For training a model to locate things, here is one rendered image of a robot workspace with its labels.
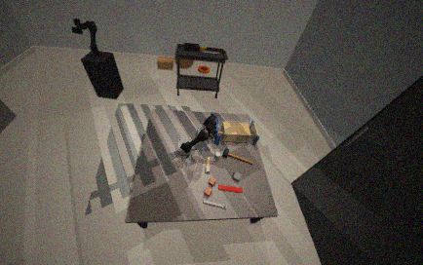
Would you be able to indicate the red box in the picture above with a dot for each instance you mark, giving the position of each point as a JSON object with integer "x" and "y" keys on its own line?
{"x": 208, "y": 191}
{"x": 212, "y": 182}

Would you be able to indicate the red flat bar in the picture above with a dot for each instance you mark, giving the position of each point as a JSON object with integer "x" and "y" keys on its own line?
{"x": 230, "y": 189}

